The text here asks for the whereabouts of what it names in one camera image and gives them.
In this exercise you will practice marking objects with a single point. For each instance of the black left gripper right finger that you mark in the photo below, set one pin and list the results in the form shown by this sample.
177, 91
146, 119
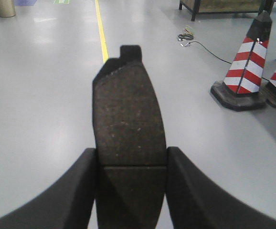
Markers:
196, 202

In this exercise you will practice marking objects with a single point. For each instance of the grey brake pad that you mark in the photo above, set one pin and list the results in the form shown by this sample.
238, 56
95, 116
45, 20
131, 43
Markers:
130, 142

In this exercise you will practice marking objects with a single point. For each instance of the beige cylindrical bin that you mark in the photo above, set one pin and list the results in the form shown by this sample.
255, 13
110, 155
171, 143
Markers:
7, 8

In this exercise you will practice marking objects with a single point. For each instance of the red white traffic cone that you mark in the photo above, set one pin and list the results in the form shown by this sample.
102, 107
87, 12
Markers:
240, 89

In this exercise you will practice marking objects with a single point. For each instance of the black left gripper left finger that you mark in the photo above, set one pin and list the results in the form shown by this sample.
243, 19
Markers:
66, 204

